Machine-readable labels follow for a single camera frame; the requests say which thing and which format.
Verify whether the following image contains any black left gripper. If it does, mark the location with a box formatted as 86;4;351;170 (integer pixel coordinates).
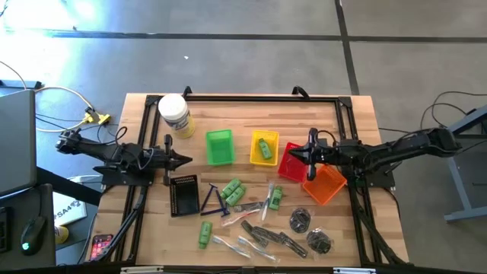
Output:
143;132;193;186

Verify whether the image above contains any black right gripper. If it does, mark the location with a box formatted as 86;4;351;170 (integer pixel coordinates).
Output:
288;128;343;182

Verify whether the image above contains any blue white toothbrush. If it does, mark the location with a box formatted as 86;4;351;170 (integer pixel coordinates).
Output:
236;234;281;264
211;234;253;260
260;181;275;222

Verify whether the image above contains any bagged black round accessory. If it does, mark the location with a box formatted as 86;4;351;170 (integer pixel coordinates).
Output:
288;206;313;234
306;227;335;255

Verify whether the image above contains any black comb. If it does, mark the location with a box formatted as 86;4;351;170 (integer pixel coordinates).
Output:
253;226;285;244
232;201;264;214
240;219;268;247
279;231;309;260

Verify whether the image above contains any red plastic basket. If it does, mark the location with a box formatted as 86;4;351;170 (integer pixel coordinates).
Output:
277;142;310;183

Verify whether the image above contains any orange plastic basket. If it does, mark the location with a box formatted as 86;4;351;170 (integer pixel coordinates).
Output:
302;163;348;206

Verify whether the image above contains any black plastic basket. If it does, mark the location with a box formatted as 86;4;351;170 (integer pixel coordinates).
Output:
169;174;201;218

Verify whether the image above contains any green plastic basket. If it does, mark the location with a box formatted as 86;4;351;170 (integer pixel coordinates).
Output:
205;129;236;167

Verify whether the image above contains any yellow plastic basket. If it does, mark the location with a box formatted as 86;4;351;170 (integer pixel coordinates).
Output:
250;129;281;167

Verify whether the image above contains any yellow white wipes canister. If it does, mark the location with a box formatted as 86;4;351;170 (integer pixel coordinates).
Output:
158;93;196;140

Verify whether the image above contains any white power adapter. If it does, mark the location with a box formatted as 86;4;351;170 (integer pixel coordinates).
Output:
68;174;102;186

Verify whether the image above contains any black diagonal beam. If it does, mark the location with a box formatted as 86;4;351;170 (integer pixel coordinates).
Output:
36;167;102;206

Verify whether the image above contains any smartphone with red screen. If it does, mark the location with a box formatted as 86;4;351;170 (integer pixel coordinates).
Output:
90;234;114;263

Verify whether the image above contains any white printed box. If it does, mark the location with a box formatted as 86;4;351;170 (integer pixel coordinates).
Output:
52;191;88;228

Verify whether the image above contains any yellow round object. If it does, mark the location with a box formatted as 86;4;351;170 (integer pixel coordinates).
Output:
55;225;70;245

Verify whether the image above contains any grey metal stand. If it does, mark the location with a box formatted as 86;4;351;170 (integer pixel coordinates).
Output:
443;104;487;224

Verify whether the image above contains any grey laptop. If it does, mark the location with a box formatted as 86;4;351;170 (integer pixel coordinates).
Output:
0;89;38;199

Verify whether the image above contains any black computer mouse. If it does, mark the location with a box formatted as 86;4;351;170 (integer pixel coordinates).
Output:
19;215;47;256

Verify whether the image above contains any dark side desk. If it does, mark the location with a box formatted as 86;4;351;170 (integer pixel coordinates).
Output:
0;183;58;272

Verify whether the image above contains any black floor bar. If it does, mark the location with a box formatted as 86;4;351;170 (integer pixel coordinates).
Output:
0;78;43;91

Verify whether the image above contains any black aluminium table frame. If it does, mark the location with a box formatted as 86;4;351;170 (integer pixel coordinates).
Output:
100;85;410;267

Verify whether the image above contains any yellow cable connector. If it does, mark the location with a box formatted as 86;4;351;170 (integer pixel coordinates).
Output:
84;108;112;126

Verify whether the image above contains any silver bracket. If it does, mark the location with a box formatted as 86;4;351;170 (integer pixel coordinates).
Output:
333;267;377;274
120;266;164;274

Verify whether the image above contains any white cable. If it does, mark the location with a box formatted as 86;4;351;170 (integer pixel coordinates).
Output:
0;60;96;134

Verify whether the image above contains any black floor cable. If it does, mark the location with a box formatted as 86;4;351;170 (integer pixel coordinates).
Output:
419;90;487;132

